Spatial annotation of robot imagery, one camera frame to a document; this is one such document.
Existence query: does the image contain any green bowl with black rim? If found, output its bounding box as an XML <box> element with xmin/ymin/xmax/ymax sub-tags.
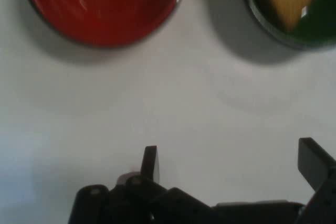
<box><xmin>237</xmin><ymin>0</ymin><xmax>336</xmax><ymax>51</ymax></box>

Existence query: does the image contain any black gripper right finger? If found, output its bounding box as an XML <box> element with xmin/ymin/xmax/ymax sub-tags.
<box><xmin>298</xmin><ymin>137</ymin><xmax>336</xmax><ymax>224</ymax></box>

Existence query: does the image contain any red bowl with black rim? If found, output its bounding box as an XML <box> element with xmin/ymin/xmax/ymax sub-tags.
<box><xmin>18</xmin><ymin>0</ymin><xmax>188</xmax><ymax>49</ymax></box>

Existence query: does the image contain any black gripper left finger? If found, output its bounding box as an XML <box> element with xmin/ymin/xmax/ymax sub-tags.
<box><xmin>68</xmin><ymin>145</ymin><xmax>214</xmax><ymax>224</ymax></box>

